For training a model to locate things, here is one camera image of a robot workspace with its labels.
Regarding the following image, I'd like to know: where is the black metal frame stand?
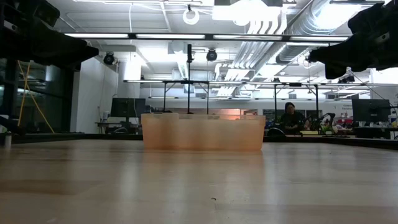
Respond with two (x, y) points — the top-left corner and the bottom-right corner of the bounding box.
(162, 80), (211, 114)
(272, 82), (320, 133)

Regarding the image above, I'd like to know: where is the background office desk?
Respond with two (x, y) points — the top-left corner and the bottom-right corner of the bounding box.
(95, 121), (144, 135)

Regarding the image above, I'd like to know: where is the black camera pole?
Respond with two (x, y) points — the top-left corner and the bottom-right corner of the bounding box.
(186, 43), (195, 114)

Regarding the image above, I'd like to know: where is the black computer monitor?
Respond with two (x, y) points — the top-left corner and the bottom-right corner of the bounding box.
(110, 98), (146, 119)
(351, 98), (391, 123)

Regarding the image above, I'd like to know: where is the yellow cable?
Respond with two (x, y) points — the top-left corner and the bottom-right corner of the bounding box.
(17, 60), (55, 134)

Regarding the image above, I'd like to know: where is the black office chair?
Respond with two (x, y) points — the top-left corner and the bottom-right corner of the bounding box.
(268, 127), (287, 138)

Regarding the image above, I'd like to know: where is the translucent orange plastic basket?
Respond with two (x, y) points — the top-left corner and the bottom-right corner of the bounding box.
(141, 112), (267, 152)

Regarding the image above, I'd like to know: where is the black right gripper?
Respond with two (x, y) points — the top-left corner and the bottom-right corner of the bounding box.
(307, 27), (398, 80)

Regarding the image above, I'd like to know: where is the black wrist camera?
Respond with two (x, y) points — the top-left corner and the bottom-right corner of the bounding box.
(33, 0), (62, 27)
(347, 2), (389, 35)

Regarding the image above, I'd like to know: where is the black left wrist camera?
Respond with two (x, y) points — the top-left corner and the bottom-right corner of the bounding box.
(33, 0), (62, 27)

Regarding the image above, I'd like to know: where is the black rig frame post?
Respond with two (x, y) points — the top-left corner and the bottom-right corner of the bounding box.
(5, 59), (19, 125)

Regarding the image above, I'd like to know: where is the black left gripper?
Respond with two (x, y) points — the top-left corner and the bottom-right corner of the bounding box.
(0, 12), (100, 72)

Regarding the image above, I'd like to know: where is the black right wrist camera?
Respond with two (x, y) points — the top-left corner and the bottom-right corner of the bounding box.
(347, 2), (389, 35)

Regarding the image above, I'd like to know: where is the white coiled cable ring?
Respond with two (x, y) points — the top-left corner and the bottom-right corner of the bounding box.
(182, 7), (200, 26)

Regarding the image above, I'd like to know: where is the black bar with light strips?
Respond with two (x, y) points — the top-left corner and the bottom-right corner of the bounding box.
(62, 32), (349, 43)

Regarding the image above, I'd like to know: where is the person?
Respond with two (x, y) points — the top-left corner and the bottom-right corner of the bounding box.
(279, 101), (310, 132)

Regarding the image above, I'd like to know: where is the black ceiling spotlight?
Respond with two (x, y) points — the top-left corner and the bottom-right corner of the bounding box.
(338, 73), (356, 84)

